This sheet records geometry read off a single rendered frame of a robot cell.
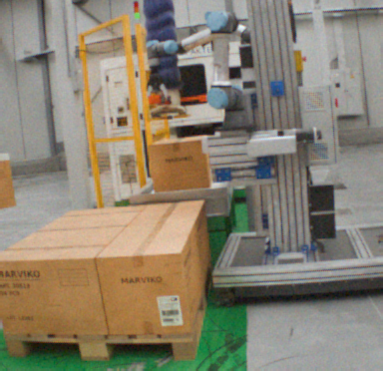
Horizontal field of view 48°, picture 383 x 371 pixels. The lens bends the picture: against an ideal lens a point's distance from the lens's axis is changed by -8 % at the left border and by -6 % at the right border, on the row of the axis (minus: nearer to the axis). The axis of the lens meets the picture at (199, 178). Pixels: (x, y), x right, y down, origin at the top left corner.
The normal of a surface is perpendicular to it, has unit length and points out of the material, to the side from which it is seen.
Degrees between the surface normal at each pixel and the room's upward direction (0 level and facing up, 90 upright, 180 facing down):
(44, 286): 90
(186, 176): 90
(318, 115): 90
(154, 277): 90
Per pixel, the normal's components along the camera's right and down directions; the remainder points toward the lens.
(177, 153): -0.04, 0.14
